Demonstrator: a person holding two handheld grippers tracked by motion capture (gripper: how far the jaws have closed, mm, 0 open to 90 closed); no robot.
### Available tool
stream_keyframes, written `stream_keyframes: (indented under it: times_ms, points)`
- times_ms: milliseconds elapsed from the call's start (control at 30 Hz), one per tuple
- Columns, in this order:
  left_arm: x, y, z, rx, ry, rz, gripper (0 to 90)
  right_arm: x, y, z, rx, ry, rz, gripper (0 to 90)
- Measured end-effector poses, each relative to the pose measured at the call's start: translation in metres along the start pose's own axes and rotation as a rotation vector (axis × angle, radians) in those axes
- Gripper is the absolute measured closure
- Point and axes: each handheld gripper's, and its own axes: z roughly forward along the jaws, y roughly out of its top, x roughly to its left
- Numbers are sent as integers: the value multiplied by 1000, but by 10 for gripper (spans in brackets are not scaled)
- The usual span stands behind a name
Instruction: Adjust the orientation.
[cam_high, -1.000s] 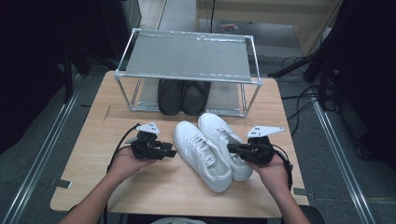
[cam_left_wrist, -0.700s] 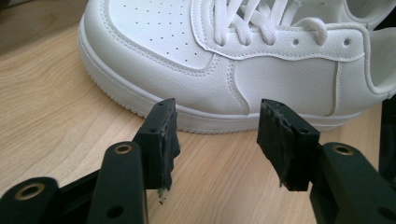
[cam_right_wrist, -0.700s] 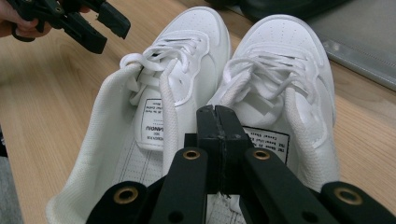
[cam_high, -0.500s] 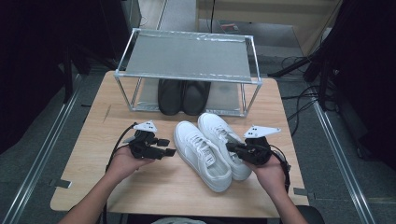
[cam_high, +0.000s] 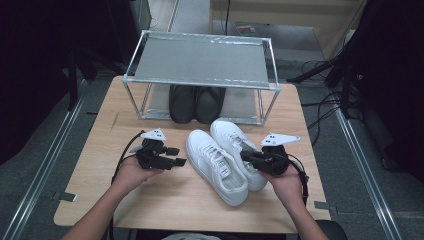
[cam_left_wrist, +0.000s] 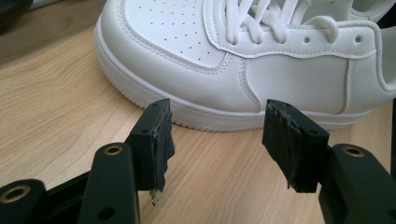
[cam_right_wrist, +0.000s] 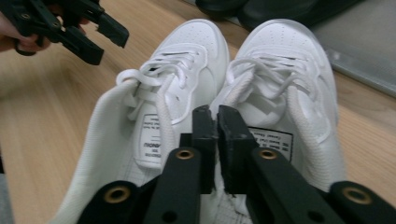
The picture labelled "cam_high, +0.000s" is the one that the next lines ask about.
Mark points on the person's left hand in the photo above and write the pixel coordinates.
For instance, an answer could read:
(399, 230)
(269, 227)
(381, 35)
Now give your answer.
(130, 176)

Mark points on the metal floor rail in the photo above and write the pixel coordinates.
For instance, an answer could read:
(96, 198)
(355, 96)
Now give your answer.
(371, 183)
(38, 180)

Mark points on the white sneaker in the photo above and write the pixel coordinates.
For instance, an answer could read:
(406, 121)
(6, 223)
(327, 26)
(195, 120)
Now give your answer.
(226, 131)
(203, 160)

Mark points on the grey tape piece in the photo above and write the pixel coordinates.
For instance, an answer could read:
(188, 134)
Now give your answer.
(323, 205)
(66, 196)

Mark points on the metal frame shoe rack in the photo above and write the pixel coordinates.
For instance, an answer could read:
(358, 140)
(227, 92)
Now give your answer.
(200, 60)

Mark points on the black tripod stand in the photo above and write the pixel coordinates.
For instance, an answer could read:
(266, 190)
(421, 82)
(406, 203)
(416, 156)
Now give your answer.
(313, 71)

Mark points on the wooden cabinet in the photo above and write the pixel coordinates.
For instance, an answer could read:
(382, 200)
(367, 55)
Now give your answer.
(283, 13)

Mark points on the person's grey clothing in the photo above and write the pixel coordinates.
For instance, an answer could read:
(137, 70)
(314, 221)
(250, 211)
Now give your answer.
(191, 237)

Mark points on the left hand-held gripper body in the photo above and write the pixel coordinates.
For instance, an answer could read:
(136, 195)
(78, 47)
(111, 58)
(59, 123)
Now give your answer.
(151, 156)

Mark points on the black upright stand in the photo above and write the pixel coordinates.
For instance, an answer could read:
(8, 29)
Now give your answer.
(72, 86)

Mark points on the black chair part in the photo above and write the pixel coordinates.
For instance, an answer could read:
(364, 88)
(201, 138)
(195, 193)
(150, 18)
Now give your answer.
(335, 231)

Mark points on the black curtain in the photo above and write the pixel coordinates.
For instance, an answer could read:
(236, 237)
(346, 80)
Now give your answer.
(33, 50)
(400, 66)

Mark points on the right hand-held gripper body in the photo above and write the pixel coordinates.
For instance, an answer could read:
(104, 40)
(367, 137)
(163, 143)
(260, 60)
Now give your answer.
(275, 161)

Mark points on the black slipper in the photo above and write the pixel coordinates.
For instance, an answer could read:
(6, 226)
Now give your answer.
(210, 105)
(181, 103)

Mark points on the person's right hand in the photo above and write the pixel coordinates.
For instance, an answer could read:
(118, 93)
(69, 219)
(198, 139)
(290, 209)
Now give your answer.
(290, 186)

